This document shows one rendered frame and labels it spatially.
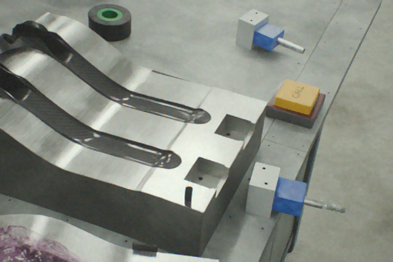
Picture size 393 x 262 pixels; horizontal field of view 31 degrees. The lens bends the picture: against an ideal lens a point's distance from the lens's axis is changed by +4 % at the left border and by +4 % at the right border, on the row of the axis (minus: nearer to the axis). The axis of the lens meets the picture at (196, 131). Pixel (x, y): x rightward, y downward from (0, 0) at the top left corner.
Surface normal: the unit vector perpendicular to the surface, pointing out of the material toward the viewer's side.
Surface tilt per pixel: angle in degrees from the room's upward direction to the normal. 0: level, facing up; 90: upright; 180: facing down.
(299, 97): 0
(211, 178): 0
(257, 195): 90
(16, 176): 90
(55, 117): 27
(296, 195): 0
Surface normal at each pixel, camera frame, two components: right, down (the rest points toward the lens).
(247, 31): -0.59, 0.46
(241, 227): 0.07, -0.78
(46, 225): 0.29, -0.74
